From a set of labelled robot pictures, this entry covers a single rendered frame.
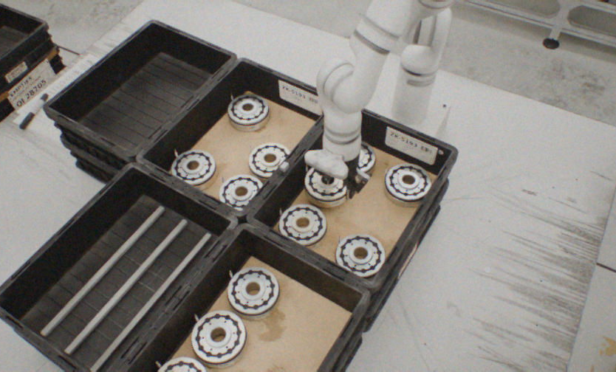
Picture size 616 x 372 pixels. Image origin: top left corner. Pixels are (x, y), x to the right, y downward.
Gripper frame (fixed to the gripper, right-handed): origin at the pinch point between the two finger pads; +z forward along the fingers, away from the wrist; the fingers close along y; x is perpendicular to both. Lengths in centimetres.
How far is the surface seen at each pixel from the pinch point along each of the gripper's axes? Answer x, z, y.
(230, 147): 0.1, 4.8, 30.6
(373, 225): 2.1, 4.6, -9.7
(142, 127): 6, 5, 54
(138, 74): -8, 5, 68
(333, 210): 3.3, 4.6, -0.3
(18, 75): -8, 39, 139
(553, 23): -187, 77, -15
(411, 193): -7.7, 1.5, -13.8
